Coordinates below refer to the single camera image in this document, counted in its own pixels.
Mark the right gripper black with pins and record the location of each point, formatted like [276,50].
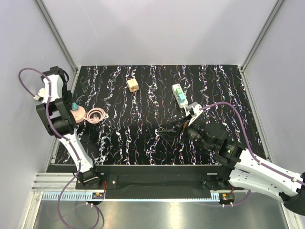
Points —
[171,135]

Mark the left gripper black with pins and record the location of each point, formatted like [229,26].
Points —
[68,101]

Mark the dark teal charger plug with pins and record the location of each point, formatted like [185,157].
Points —
[74,106]

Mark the light teal charger cube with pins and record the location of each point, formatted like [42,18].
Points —
[181,98]

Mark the green usb charger plug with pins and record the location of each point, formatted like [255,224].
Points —
[178,90]

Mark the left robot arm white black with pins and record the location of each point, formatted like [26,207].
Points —
[55,112]

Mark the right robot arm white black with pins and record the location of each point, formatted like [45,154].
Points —
[241,168]

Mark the round pink power socket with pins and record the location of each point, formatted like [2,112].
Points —
[79,114]

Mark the white power strip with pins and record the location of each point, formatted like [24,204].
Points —
[181,105]

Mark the beige cube socket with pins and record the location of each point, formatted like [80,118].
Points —
[133,85]

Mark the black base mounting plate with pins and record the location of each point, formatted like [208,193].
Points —
[158,182]

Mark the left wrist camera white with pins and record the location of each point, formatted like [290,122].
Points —
[41,95]

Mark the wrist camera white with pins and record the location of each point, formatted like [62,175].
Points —
[41,95]
[194,110]

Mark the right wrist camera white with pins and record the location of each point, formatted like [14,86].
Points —
[194,110]

